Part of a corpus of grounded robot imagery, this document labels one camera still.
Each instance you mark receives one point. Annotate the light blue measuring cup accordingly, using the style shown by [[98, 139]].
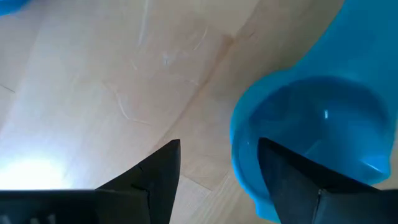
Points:
[[326, 102]]

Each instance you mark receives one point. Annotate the small blue measuring cup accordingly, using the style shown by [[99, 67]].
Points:
[[9, 5]]

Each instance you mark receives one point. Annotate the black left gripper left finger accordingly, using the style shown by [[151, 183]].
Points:
[[149, 193]]

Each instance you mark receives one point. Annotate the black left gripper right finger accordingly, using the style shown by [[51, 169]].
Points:
[[298, 193]]

